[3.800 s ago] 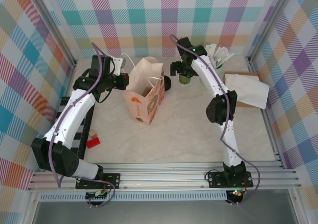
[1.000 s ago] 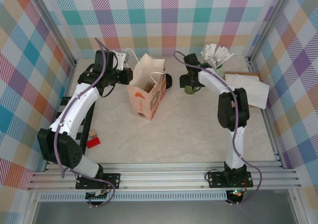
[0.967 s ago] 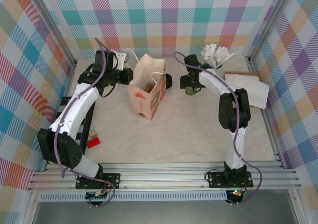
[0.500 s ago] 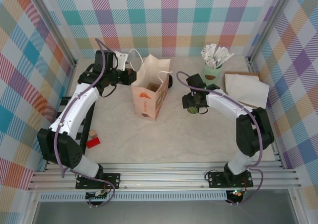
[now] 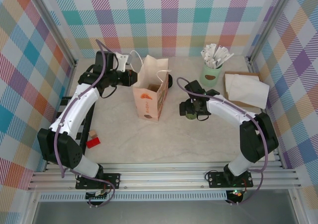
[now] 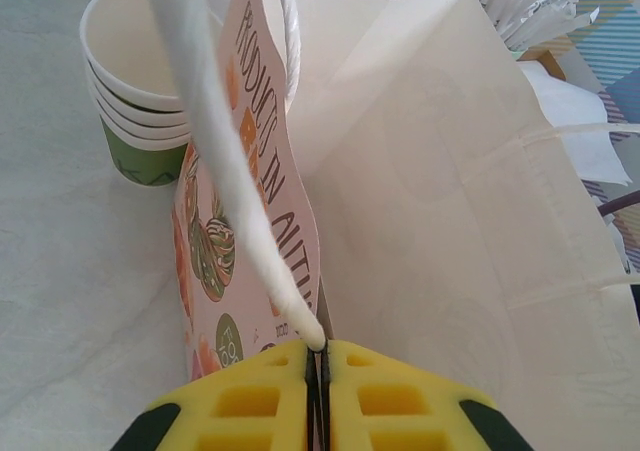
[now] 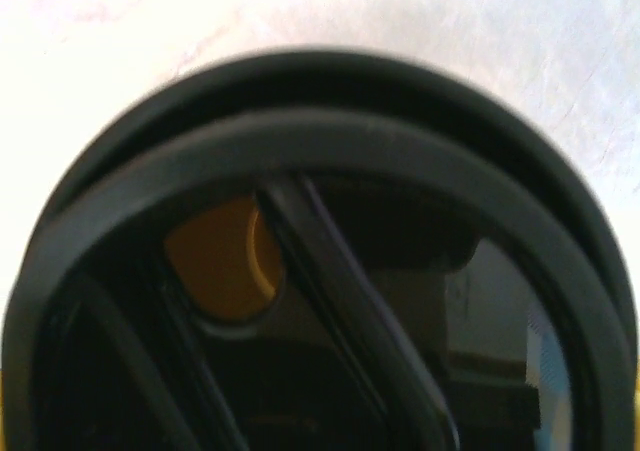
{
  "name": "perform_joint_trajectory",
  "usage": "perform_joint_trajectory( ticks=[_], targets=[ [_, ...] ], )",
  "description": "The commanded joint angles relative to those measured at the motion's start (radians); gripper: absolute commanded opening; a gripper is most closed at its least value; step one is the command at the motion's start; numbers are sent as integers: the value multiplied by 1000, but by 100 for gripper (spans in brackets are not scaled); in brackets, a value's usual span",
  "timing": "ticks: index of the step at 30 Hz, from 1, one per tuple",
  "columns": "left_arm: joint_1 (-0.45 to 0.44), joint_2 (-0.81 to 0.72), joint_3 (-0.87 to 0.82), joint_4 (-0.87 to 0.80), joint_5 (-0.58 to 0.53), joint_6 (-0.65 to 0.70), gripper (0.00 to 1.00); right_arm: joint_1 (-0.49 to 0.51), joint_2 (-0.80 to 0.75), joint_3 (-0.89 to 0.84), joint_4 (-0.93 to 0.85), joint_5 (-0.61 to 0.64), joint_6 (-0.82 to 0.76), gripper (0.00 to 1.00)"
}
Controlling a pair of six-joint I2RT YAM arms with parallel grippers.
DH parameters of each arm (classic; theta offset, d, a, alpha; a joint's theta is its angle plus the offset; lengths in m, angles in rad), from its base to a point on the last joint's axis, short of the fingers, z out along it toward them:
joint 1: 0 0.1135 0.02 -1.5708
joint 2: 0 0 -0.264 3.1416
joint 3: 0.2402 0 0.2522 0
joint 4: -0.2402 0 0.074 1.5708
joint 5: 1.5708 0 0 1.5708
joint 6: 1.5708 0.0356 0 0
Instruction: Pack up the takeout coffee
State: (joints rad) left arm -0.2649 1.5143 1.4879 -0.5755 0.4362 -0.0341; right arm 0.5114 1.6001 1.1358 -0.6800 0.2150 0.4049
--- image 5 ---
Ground donut print paper bag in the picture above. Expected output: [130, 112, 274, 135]
[129, 50, 173, 122]

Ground mint green holder cup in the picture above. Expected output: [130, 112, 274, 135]
[200, 60, 222, 87]

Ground white napkins on tray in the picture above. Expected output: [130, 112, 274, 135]
[223, 71, 264, 108]

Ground white napkin stack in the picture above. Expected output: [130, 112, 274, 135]
[225, 74, 259, 95]

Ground black grey checkerboard mat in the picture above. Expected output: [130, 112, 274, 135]
[56, 96, 96, 156]

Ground red block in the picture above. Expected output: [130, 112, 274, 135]
[86, 137, 102, 149]

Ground left circuit board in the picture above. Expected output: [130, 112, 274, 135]
[85, 189, 111, 201]

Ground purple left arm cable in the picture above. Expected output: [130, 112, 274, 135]
[54, 39, 117, 209]

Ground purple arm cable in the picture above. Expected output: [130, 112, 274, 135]
[54, 39, 117, 209]
[176, 76, 270, 206]

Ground black left camera cable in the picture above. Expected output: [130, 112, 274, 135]
[99, 85, 118, 99]

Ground aluminium left frame post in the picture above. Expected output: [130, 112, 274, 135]
[29, 0, 78, 66]

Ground aluminium frame post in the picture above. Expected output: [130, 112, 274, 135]
[245, 0, 293, 66]
[29, 0, 78, 66]

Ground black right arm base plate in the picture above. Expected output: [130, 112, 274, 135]
[207, 171, 254, 189]

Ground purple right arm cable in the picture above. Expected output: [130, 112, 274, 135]
[176, 76, 270, 206]

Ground aluminium mounting rail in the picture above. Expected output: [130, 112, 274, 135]
[27, 159, 303, 191]

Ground perforated grey cable duct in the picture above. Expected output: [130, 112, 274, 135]
[38, 191, 231, 202]

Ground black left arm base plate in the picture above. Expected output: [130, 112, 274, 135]
[76, 173, 121, 190]

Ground aluminium right frame post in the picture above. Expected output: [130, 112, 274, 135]
[245, 0, 293, 66]

